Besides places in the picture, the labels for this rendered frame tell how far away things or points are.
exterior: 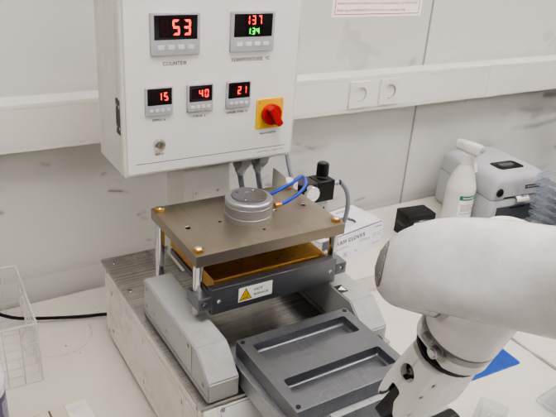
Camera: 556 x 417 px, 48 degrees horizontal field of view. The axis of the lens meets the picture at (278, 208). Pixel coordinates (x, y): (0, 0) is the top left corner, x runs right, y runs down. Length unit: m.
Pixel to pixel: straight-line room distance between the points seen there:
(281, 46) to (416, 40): 0.74
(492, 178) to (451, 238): 1.29
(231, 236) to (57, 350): 0.52
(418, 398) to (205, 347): 0.34
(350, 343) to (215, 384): 0.21
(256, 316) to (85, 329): 0.44
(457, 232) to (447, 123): 1.48
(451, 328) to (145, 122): 0.61
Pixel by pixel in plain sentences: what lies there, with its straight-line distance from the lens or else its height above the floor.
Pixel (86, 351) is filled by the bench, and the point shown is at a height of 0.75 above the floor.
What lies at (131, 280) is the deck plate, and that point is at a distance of 1.21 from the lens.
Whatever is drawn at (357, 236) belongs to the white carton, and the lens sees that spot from 1.58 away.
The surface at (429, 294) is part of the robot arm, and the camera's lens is 0.53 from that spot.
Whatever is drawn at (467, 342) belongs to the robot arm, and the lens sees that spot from 0.65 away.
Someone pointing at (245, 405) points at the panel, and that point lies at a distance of 0.96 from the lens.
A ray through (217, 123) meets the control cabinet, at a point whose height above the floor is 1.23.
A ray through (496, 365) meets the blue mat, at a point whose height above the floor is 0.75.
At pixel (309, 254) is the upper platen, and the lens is 1.04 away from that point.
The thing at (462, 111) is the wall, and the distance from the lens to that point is 2.03.
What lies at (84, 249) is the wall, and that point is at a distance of 1.50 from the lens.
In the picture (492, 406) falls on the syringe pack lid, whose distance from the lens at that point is 1.27.
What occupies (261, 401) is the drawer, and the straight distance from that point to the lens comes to 0.90.
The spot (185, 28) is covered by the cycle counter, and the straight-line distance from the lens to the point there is 1.03.
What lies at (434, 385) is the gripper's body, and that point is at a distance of 0.71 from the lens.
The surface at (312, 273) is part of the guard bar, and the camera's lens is 1.03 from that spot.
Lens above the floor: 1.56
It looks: 25 degrees down
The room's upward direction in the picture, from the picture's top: 4 degrees clockwise
